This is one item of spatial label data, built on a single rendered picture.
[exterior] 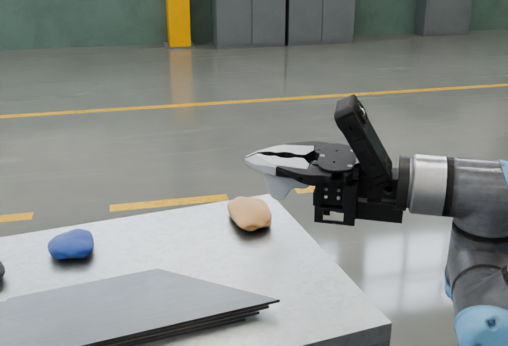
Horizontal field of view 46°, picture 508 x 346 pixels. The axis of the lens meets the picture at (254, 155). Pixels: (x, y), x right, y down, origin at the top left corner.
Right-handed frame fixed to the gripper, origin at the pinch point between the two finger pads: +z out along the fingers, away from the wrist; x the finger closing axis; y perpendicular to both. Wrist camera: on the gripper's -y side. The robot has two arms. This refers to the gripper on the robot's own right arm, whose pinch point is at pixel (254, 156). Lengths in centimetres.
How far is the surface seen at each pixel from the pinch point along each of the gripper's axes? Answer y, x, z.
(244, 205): 44, 52, 16
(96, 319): 39, 4, 32
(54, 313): 39, 4, 40
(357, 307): 44, 21, -14
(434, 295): 171, 173, -46
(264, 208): 44, 52, 11
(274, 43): 245, 758, 155
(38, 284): 43, 14, 50
